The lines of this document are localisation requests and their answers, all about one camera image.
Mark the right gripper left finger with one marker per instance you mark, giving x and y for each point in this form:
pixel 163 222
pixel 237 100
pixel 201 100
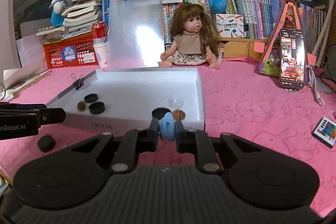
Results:
pixel 132 144

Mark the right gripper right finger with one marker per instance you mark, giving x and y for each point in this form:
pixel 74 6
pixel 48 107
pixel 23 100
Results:
pixel 198 143

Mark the brown walnut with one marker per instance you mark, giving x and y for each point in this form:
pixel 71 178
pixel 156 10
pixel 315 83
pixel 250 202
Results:
pixel 81 106
pixel 179 114

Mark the black round cap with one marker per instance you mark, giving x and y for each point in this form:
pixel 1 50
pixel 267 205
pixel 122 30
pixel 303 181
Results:
pixel 97 108
pixel 46 143
pixel 159 112
pixel 91 98

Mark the open book at left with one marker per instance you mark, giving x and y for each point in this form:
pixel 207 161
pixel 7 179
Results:
pixel 17 80

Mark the clear plastic cup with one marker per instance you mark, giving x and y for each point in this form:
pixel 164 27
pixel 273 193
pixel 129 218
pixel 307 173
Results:
pixel 174 102

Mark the white cardboard box tray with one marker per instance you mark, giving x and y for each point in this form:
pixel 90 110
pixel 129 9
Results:
pixel 130 95

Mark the pink bunny towel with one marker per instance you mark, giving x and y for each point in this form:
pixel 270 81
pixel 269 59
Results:
pixel 237 100

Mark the black binder clip on box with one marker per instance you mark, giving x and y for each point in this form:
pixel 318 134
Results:
pixel 78 81

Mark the red plastic basket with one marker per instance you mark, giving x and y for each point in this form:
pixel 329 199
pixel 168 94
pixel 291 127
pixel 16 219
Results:
pixel 71 52

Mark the long-haired doll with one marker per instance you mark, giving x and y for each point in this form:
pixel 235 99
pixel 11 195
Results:
pixel 194 39

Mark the wooden drawer box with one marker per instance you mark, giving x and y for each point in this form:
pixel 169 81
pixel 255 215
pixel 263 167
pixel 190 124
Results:
pixel 243 47

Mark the white paper cup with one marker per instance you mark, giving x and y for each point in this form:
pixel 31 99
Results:
pixel 101 51

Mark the pink triangular phone stand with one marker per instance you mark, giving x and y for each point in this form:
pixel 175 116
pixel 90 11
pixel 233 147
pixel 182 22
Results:
pixel 293 16

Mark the translucent clipboard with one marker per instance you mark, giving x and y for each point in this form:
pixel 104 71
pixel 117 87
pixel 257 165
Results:
pixel 135 36

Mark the blue plush toy left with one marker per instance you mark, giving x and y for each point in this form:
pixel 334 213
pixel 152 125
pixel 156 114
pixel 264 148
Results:
pixel 58 6

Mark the red soda can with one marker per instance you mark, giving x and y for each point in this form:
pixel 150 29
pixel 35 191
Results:
pixel 99 33

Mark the stack of books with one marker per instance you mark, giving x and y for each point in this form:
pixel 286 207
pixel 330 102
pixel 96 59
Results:
pixel 78 18

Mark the colourful small box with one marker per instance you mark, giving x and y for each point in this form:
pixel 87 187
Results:
pixel 230 25

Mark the colourful remote control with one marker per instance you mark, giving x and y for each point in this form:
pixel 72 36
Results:
pixel 325 132

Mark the smartphone with lit screen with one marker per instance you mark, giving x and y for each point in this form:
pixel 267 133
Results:
pixel 292 59

